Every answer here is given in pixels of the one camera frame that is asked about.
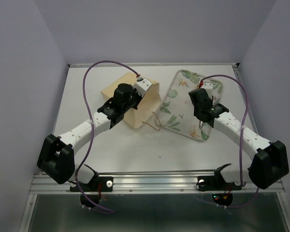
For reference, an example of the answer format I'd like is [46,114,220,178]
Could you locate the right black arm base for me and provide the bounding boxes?
[195,163,242,208]

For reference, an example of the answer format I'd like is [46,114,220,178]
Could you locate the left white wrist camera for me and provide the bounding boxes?
[132,76,152,97]

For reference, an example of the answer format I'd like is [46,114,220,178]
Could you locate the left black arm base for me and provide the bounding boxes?
[68,164,114,209]

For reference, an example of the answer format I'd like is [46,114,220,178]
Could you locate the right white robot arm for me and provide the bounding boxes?
[189,88,289,189]

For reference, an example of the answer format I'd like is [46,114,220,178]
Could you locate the aluminium front rail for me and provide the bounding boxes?
[30,171,286,194]

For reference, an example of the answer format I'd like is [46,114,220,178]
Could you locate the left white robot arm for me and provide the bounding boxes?
[37,78,152,190]

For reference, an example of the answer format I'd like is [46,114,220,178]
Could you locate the brown paper bag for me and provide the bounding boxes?
[101,72,161,129]

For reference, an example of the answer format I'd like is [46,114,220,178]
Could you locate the floral leaf pattern tray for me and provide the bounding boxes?
[155,70,211,142]

